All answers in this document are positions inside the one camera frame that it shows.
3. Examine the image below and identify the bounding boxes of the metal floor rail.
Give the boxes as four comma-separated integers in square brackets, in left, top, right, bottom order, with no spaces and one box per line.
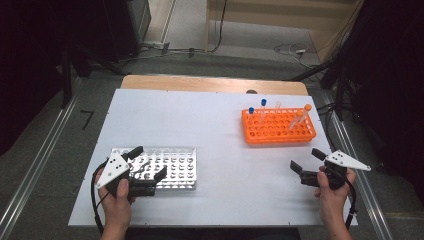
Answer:
[0,76,85,240]
[321,93,395,240]

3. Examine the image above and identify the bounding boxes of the metal test tube rack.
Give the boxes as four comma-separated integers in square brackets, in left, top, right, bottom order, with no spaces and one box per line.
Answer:
[109,146,198,191]

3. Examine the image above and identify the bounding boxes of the white table cover sheet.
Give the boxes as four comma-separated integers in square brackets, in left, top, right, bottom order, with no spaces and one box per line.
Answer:
[68,88,358,228]

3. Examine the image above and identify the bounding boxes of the wooden table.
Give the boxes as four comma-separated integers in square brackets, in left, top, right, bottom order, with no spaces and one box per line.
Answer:
[119,74,309,97]

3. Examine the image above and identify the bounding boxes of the black curtain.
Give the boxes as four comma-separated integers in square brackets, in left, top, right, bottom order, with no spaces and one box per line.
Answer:
[0,0,113,158]
[328,0,424,204]

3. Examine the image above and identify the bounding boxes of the black hanging cable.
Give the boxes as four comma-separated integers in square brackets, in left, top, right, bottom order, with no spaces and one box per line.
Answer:
[209,0,229,54]

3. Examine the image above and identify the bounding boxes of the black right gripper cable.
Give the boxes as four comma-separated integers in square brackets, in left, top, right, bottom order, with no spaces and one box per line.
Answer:
[344,179,359,231]

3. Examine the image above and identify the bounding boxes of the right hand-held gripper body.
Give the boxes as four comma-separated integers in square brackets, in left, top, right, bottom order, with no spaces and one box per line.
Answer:
[299,149,372,192]

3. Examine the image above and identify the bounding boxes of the person's left hand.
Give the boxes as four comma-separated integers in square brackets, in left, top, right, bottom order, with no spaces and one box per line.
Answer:
[94,169,138,221]

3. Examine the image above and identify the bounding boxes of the grey floor cables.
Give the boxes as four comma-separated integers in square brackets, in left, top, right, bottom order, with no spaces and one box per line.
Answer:
[119,41,208,64]

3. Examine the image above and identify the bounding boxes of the black tripod stand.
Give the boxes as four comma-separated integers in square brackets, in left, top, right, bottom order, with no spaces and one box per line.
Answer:
[289,59,352,122]
[59,43,128,110]

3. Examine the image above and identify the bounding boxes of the orange test tube rack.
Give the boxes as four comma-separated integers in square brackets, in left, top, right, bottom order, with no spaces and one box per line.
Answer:
[241,107,317,145]

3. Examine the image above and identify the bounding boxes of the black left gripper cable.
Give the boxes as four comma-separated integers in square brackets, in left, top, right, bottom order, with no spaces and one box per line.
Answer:
[90,159,112,235]

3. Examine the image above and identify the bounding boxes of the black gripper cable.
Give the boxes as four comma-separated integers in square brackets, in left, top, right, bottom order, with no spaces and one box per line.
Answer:
[344,179,359,231]
[90,159,112,235]

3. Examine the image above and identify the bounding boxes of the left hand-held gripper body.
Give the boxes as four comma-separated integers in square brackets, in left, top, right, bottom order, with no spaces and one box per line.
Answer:
[95,149,158,198]

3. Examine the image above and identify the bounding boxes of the black cabinet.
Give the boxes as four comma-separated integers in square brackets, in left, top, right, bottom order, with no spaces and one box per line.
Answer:
[99,0,152,64]

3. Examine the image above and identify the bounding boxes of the beige wooden partition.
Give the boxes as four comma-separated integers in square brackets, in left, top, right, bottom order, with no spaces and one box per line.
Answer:
[204,0,365,65]

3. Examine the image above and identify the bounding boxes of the person's right hand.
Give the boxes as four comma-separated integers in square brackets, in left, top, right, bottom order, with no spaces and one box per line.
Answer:
[313,165,358,219]

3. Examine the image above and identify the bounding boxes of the white floor cable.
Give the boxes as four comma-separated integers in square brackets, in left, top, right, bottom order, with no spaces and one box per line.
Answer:
[273,42,322,70]

